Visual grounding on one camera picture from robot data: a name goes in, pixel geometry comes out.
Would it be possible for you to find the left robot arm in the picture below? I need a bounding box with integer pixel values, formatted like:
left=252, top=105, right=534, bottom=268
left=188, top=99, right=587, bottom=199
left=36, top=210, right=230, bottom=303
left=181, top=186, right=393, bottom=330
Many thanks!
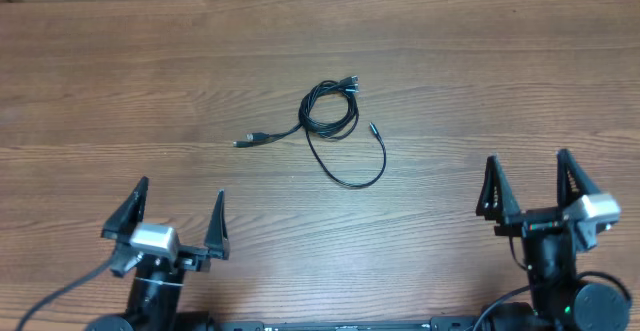
left=86, top=177, right=230, bottom=331

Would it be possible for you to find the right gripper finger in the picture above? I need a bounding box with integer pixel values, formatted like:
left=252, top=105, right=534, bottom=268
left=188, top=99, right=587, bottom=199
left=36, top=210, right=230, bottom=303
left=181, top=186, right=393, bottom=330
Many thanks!
left=476, top=155, right=521, bottom=221
left=556, top=149, right=601, bottom=206

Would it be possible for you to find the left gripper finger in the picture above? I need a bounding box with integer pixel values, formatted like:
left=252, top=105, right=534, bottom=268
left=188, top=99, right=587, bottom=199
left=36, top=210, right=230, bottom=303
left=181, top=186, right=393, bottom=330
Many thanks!
left=204, top=190, right=230, bottom=260
left=101, top=176, right=149, bottom=241

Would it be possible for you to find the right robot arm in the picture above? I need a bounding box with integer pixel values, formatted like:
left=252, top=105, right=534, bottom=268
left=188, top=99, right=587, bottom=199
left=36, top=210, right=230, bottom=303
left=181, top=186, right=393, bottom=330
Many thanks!
left=472, top=149, right=633, bottom=330

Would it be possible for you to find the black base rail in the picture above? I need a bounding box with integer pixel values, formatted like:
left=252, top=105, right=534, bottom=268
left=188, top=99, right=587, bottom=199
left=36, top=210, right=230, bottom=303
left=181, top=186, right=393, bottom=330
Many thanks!
left=214, top=316, right=476, bottom=331

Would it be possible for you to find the black usb cable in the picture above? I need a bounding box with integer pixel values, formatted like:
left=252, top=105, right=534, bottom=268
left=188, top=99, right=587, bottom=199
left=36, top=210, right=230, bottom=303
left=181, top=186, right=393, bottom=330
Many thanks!
left=232, top=74, right=388, bottom=190

